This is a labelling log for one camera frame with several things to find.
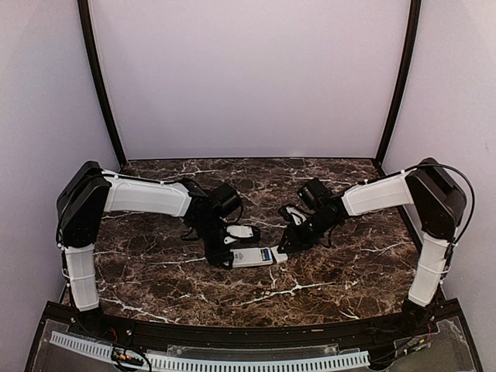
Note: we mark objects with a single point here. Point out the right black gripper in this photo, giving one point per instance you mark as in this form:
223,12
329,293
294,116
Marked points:
296,241

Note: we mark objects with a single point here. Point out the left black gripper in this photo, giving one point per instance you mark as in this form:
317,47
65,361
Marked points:
215,256

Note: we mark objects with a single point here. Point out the white battery cover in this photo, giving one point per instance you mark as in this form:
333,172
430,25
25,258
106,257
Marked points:
278,257

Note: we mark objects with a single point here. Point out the white remote control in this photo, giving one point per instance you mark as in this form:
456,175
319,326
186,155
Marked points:
250,257

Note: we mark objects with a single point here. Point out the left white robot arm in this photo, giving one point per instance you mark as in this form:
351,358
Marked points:
93,191

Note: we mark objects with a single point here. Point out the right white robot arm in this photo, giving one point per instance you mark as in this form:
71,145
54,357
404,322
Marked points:
444,210

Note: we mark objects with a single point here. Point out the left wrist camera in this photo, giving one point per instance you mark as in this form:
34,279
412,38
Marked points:
235,233

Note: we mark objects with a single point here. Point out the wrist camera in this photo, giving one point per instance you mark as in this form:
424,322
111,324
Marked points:
235,233
293,214

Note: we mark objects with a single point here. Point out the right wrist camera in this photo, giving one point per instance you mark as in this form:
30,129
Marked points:
293,214

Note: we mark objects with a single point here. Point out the white slotted cable duct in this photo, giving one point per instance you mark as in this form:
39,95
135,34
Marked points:
188,358

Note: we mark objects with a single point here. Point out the black front rail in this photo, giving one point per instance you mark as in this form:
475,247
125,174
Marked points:
369,333

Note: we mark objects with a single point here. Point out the right black frame post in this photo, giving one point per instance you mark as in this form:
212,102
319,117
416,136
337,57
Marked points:
401,81

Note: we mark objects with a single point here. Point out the black frame post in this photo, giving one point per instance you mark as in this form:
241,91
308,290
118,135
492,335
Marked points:
401,81
98,80

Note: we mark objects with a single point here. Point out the left black frame post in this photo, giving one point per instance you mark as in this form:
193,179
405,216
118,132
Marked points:
98,80

